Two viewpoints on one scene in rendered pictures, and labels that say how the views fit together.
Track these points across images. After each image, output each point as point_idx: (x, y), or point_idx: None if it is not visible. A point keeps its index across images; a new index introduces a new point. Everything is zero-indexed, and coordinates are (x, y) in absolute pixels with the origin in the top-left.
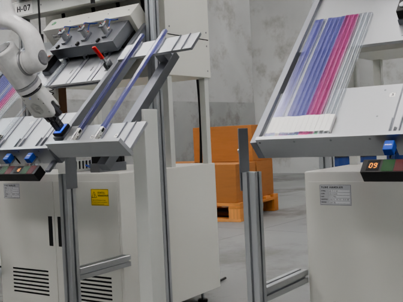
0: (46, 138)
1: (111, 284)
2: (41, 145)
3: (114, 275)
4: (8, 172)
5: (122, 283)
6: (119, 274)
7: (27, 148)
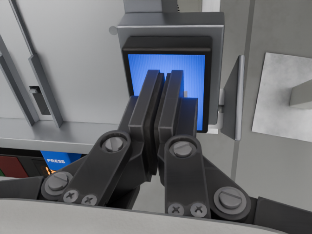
0: (36, 62)
1: (178, 8)
2: (54, 100)
3: (185, 2)
4: (20, 176)
5: (199, 5)
6: (194, 1)
7: (22, 148)
